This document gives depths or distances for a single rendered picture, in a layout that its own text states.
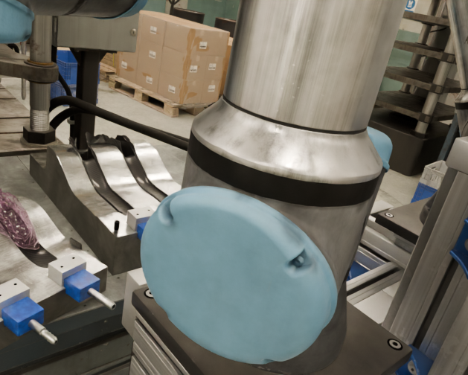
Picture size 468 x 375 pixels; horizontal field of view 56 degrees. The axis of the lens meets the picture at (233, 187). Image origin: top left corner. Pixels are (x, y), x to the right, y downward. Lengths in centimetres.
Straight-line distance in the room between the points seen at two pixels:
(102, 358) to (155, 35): 438
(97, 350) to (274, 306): 81
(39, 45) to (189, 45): 337
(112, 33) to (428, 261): 138
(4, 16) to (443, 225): 48
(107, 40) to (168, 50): 330
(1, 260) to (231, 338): 65
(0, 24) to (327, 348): 39
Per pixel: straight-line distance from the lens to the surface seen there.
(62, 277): 80
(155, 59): 516
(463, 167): 55
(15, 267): 86
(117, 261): 91
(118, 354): 107
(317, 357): 45
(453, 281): 58
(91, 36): 168
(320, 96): 22
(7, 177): 130
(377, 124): 487
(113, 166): 112
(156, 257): 26
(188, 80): 485
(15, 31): 39
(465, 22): 94
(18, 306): 75
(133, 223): 90
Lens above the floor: 135
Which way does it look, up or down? 24 degrees down
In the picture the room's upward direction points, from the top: 12 degrees clockwise
